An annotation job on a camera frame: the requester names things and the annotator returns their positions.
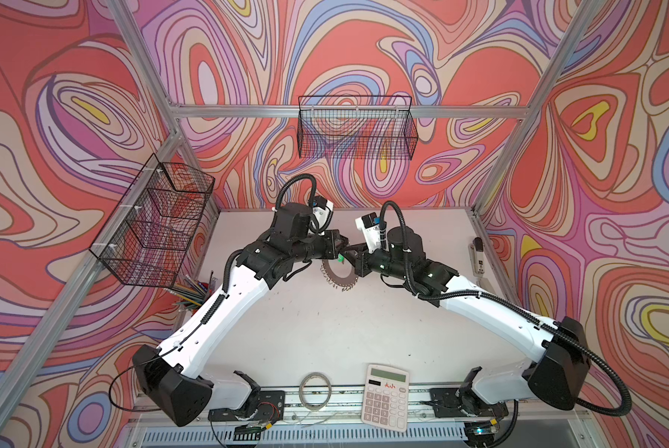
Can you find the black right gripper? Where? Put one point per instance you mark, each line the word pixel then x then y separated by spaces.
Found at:
pixel 359 261

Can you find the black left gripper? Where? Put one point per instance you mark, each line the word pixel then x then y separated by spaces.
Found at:
pixel 332 249

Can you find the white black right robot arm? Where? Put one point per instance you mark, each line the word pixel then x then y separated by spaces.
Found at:
pixel 557 356

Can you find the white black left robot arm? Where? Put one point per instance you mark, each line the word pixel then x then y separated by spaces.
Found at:
pixel 170 375

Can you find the white black remote control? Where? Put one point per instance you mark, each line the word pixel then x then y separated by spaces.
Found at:
pixel 478 257

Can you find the red pencil cup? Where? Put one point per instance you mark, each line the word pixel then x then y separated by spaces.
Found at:
pixel 189 293

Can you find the white desk calculator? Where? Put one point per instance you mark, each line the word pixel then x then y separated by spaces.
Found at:
pixel 385 398

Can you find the clear tape roll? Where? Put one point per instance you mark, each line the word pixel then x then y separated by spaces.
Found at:
pixel 315 392

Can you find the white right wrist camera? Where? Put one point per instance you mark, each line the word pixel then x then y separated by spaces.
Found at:
pixel 374 236

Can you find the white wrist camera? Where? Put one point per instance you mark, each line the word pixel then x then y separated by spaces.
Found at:
pixel 374 236
pixel 323 211

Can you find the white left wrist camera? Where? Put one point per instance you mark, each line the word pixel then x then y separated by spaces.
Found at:
pixel 323 211

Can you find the black wire basket back wall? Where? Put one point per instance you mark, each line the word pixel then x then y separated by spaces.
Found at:
pixel 356 126

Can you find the black wire basket wall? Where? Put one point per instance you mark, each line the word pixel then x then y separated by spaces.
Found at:
pixel 149 234
pixel 356 126

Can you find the aluminium front rail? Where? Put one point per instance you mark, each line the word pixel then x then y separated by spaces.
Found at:
pixel 530 424

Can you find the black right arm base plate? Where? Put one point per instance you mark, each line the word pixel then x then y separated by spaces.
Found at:
pixel 452 402

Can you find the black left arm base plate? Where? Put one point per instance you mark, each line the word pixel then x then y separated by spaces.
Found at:
pixel 256 404

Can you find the black wire basket left wall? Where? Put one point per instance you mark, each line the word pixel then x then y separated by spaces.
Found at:
pixel 149 234

